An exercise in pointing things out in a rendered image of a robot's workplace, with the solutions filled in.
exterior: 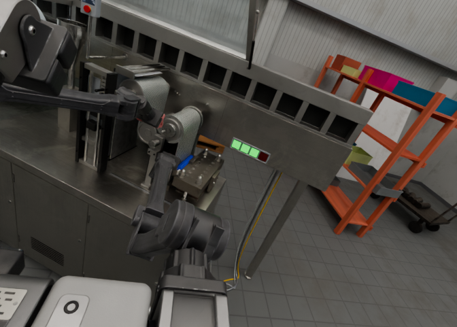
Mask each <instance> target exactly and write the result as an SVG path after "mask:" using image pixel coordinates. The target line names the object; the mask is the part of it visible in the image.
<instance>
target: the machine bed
mask: <svg viewBox="0 0 457 327"><path fill-rule="evenodd" d="M76 133H77V130H76V131H72V132H70V133H69V132H67V131H65V130H63V129H61V128H59V127H58V108H55V109H49V110H46V111H40V112H36V113H32V114H27V115H23V116H17V117H13V118H8V119H4V120H0V155H1V156H3V157H5V158H7V159H9V160H10V161H12V162H14V163H16V164H18V165H20V166H21V167H24V168H25V169H28V170H29V171H31V172H33V173H35V174H37V175H39V176H40V177H42V178H44V179H46V180H48V181H50V182H52V183H53V184H56V185H57V186H60V187H61V188H63V189H65V190H67V191H69V192H70V193H72V194H74V195H76V196H78V197H80V198H81V199H84V200H85V201H88V202H89V203H91V204H93V205H95V206H97V207H99V208H101V209H102V210H104V211H106V212H108V213H110V214H112V215H113V216H116V217H117V218H120V219H121V220H123V221H125V222H127V223H129V224H131V220H132V218H133V214H134V212H135V210H136V208H137V207H138V205H143V206H144V207H146V205H147V202H148V197H149V194H147V193H145V192H143V191H141V190H139V189H137V188H135V187H133V186H131V185H129V184H127V183H125V182H123V181H121V180H120V179H118V178H116V177H114V176H112V175H110V174H109V173H114V174H116V175H118V176H120V177H122V178H124V179H126V180H128V181H130V182H132V183H134V184H136V185H138V186H140V187H142V188H144V189H146V190H147V191H149V192H150V190H151V187H150V188H146V187H144V186H142V185H141V183H142V182H143V181H145V175H146V169H147V166H148V160H149V156H150V155H149V154H148V148H150V147H149V145H148V144H146V143H144V142H142V141H140V140H138V139H137V142H136V146H135V147H133V148H131V149H130V150H127V151H125V152H123V153H121V154H119V155H117V156H116V157H114V158H112V159H110V156H109V157H107V168H106V170H105V171H103V172H102V173H97V171H95V170H94V169H91V168H90V167H87V166H86V165H83V164H82V163H80V162H76V161H75V147H76ZM94 150H95V146H94V145H92V144H90V143H88V156H87V158H89V159H91V160H93V158H94ZM225 182H226V179H225V178H223V177H221V176H218V179H217V181H216V184H215V186H214V187H213V188H212V189H211V191H210V193H208V192H207V189H206V191H205V192H204V193H203V194H202V196H201V197H200V198H199V200H198V201H197V202H196V201H194V200H192V199H190V198H188V197H187V199H186V200H183V199H182V198H181V196H182V195H183V194H180V193H179V192H176V191H175V189H176V187H175V186H173V187H172V188H171V189H170V190H169V191H166V193H165V200H167V201H169V202H171V203H173V202H174V200H176V199H178V200H181V201H186V202H188V203H191V204H193V205H194V206H195V207H198V208H200V209H203V210H205V211H207V210H208V209H209V207H210V205H211V204H212V203H213V201H214V199H215V198H216V197H217V195H218V193H219V191H220V190H221V189H222V187H223V185H224V184H225Z"/></svg>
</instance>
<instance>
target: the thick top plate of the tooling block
mask: <svg viewBox="0 0 457 327"><path fill-rule="evenodd" d="M203 151H204V150H203ZM203 151H202V152H201V153H200V154H198V155H197V156H199V159H198V160H197V161H196V162H195V163H194V164H193V165H191V164H189V163H188V164H187V165H186V166H185V167H184V168H183V169H185V171H186V172H185V178H180V177H178V175H175V176H174V178H173V182H172V186H175V187H176V188H179V189H180V190H183V191H184V192H187V193H189V194H191V195H193V196H195V197H197V198H198V197H199V196H200V195H201V193H202V192H203V191H204V189H206V187H207V186H208V184H209V183H210V180H211V177H212V176H213V175H214V173H215V172H216V171H217V170H220V169H221V168H222V166H223V163H224V160H223V159H221V161H220V162H218V161H216V157H217V156H214V155H213V154H210V153H208V154H207V156H205V155H203V154H202V153H203ZM198 176H201V177H202V182H201V185H196V184H195V181H196V179H197V178H198Z"/></svg>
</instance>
